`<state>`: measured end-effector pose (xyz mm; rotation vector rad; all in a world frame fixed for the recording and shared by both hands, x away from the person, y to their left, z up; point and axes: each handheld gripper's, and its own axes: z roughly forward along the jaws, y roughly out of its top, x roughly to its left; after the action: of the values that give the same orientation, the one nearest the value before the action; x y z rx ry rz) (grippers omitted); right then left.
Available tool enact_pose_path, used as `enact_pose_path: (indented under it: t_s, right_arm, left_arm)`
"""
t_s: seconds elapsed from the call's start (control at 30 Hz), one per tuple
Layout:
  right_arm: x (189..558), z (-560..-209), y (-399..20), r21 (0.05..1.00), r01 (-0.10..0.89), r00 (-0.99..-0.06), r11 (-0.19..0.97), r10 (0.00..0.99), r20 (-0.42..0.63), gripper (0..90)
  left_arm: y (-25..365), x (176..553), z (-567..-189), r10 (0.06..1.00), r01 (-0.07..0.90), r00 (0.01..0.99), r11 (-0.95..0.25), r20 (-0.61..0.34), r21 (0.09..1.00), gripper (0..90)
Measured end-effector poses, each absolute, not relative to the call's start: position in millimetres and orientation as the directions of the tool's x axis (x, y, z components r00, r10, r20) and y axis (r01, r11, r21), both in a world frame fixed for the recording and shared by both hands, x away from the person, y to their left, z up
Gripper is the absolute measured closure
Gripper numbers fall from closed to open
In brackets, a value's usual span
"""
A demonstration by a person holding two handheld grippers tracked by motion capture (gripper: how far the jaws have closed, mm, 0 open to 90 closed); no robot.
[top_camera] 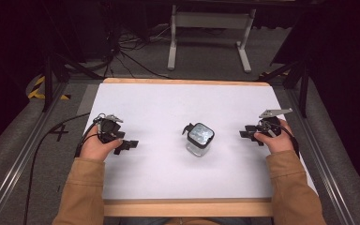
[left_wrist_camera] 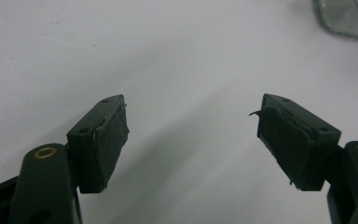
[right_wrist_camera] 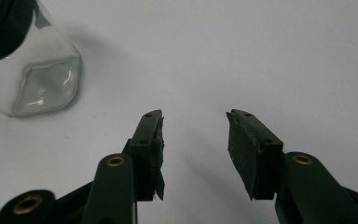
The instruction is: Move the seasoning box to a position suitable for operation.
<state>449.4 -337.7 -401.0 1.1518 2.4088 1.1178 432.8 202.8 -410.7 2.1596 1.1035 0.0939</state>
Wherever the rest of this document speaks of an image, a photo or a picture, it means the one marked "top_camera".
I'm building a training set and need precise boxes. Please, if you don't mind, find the white metal stand frame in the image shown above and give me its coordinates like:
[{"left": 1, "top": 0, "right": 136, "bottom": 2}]
[{"left": 167, "top": 4, "right": 258, "bottom": 74}]

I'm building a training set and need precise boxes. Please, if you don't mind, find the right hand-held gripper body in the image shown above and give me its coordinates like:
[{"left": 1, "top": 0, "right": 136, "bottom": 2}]
[{"left": 254, "top": 108, "right": 294, "bottom": 139}]

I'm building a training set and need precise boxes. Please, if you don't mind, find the black tripod stand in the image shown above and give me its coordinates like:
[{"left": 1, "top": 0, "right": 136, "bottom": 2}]
[
  {"left": 255, "top": 57, "right": 312, "bottom": 119},
  {"left": 40, "top": 51, "right": 106, "bottom": 113}
]

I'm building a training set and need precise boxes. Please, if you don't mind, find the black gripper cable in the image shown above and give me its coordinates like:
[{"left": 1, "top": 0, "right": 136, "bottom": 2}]
[
  {"left": 270, "top": 120, "right": 301, "bottom": 158},
  {"left": 22, "top": 112, "right": 102, "bottom": 225}
]

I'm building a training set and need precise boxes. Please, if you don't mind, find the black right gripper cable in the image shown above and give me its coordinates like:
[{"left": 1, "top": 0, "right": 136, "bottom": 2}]
[{"left": 270, "top": 120, "right": 301, "bottom": 158}]

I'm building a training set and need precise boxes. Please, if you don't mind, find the clear square jar black lid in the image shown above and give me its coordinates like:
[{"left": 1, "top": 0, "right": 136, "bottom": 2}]
[{"left": 181, "top": 122, "right": 216, "bottom": 158}]

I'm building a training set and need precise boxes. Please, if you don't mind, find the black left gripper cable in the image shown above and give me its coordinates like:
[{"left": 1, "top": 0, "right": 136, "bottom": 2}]
[{"left": 22, "top": 112, "right": 102, "bottom": 225}]

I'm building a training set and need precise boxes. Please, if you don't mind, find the person's right hand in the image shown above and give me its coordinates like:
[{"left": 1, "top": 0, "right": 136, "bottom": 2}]
[{"left": 253, "top": 119, "right": 295, "bottom": 155}]

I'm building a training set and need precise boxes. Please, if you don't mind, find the white table cover sheet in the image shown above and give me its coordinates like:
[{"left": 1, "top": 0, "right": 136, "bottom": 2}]
[{"left": 83, "top": 82, "right": 319, "bottom": 201}]

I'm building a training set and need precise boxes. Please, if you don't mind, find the person's left hand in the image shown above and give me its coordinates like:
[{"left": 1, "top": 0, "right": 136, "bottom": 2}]
[{"left": 79, "top": 124, "right": 124, "bottom": 162}]

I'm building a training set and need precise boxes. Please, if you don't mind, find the aluminium floor rail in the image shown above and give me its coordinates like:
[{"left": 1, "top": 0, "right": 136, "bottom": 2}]
[
  {"left": 0, "top": 82, "right": 70, "bottom": 225},
  {"left": 285, "top": 87, "right": 359, "bottom": 225}
]

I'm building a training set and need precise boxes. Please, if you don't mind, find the yellow black floor tape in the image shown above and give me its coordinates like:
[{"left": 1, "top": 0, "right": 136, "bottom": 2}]
[{"left": 27, "top": 75, "right": 72, "bottom": 101}]

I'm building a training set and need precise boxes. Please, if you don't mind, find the black floor cables bundle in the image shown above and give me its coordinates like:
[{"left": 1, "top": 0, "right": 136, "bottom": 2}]
[{"left": 104, "top": 22, "right": 174, "bottom": 81}]

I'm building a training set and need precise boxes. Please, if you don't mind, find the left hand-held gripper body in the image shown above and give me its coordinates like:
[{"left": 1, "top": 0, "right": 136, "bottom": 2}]
[{"left": 94, "top": 112, "right": 127, "bottom": 144}]

